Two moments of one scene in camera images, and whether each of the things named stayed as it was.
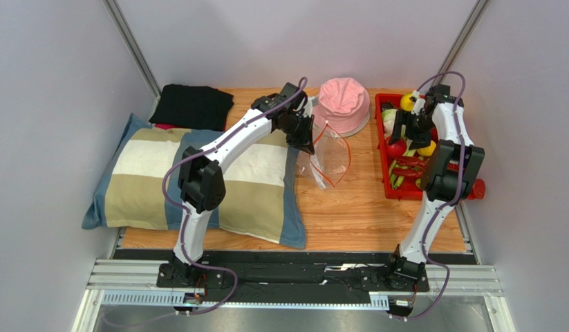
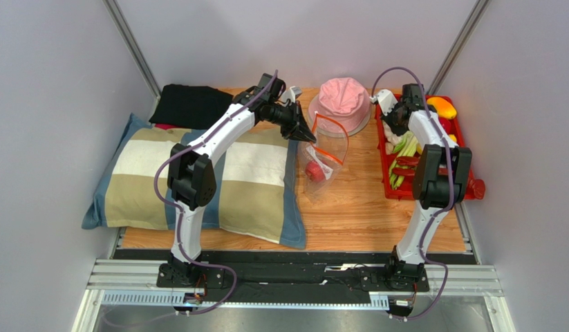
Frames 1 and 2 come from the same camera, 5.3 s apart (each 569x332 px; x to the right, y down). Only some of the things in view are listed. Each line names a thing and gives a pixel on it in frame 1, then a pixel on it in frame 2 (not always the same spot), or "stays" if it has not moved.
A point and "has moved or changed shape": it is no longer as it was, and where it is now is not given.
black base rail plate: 227,277 stays
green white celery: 395,170 stays
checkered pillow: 261,198 stays
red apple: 396,149 → 314,171
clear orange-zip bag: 329,160 has moved or changed shape
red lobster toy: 412,167 stays
